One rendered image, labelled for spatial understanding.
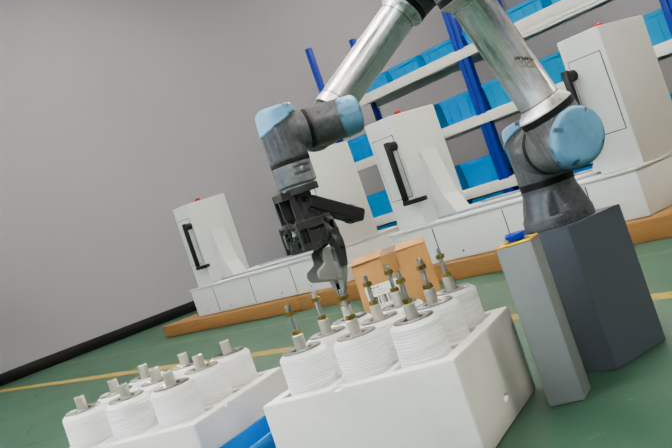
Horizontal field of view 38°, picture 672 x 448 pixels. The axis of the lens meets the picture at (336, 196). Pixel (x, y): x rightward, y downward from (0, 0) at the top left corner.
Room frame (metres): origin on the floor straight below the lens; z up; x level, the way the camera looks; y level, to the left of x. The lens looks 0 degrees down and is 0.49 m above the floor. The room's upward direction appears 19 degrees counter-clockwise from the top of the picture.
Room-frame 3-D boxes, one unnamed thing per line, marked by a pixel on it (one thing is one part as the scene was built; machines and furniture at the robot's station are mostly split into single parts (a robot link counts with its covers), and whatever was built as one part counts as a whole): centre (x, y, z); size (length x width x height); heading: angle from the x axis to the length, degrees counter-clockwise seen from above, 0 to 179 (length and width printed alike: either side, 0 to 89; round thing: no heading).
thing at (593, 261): (2.04, -0.43, 0.15); 0.18 x 0.18 x 0.30; 37
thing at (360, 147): (8.93, -0.54, 0.90); 0.50 x 0.38 x 0.21; 126
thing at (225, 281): (5.88, 0.40, 0.45); 1.61 x 0.57 x 0.74; 37
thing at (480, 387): (1.89, 0.00, 0.09); 0.39 x 0.39 x 0.18; 65
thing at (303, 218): (1.77, 0.07, 0.48); 0.09 x 0.08 x 0.12; 121
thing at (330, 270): (1.76, 0.05, 0.38); 0.06 x 0.03 x 0.09; 121
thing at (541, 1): (7.16, -1.90, 1.38); 0.50 x 0.38 x 0.11; 128
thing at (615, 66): (4.26, -0.84, 0.45); 1.45 x 0.57 x 0.74; 37
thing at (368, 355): (1.78, 0.05, 0.16); 0.10 x 0.10 x 0.18
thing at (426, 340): (1.73, -0.06, 0.16); 0.10 x 0.10 x 0.18
